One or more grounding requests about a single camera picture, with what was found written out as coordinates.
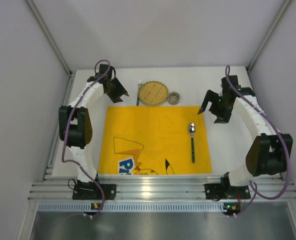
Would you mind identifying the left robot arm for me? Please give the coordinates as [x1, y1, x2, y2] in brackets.
[58, 59, 128, 200]

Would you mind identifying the speckled ceramic cup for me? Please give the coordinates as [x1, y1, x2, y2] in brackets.
[167, 91, 181, 106]

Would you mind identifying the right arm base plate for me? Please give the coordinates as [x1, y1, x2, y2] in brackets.
[204, 183, 251, 201]

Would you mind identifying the yellow pikachu placemat cloth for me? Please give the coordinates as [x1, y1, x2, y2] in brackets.
[98, 106, 212, 176]

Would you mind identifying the spoon with green handle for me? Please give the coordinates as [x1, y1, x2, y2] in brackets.
[188, 122, 196, 163]

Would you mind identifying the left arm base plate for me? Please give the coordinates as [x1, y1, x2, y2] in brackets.
[72, 182, 116, 200]

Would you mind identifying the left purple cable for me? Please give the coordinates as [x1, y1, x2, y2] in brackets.
[62, 59, 113, 217]

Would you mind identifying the left aluminium frame post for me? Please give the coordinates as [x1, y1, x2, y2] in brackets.
[24, 0, 72, 76]

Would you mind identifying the round woven bamboo plate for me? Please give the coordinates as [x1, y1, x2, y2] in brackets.
[139, 81, 169, 106]

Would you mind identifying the aluminium mounting rail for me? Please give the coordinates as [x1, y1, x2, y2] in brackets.
[27, 176, 296, 201]

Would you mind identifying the aluminium frame post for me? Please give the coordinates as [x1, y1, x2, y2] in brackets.
[24, 0, 72, 76]
[246, 0, 294, 74]

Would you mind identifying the right aluminium frame post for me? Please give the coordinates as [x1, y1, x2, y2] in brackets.
[246, 0, 294, 74]

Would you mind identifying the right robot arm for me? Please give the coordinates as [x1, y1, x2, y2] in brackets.
[198, 75, 293, 195]

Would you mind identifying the fork with green handle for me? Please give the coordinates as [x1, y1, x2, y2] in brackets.
[136, 79, 143, 106]

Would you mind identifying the slotted cable duct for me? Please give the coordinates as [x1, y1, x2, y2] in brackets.
[38, 201, 240, 213]

